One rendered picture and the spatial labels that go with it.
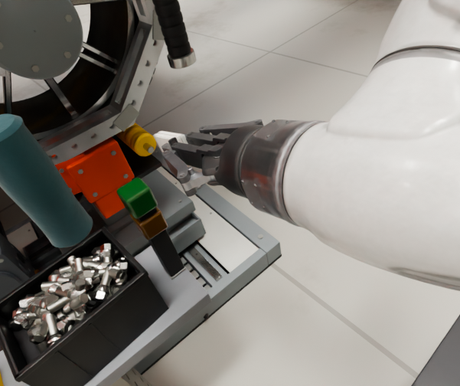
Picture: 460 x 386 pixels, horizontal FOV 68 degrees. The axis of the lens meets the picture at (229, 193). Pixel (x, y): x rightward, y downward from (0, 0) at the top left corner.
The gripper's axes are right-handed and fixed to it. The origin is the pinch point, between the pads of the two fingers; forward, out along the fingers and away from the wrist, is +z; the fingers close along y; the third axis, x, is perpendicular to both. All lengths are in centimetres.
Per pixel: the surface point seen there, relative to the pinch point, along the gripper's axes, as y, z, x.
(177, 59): -9.3, 5.5, -8.8
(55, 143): 9.4, 33.3, -1.7
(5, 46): 9.8, 12.0, -19.1
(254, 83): -110, 116, 39
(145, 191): 6.6, 0.4, 3.8
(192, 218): -14, 49, 43
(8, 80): 9.2, 39.0, -15.4
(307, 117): -98, 71, 52
